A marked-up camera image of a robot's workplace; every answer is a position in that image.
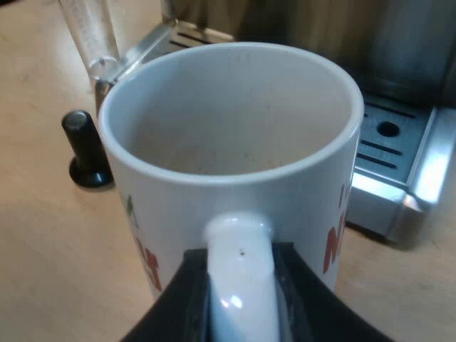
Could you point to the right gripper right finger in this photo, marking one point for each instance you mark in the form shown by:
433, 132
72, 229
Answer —
306, 306

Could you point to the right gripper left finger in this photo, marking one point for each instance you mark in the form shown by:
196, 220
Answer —
185, 295

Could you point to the small black tamper with knob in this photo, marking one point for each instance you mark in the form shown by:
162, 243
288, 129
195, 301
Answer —
83, 149

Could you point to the white mug red black print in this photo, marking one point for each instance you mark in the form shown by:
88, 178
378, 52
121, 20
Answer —
228, 124

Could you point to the steel espresso machine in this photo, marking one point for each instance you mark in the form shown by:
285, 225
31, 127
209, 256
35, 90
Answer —
392, 46

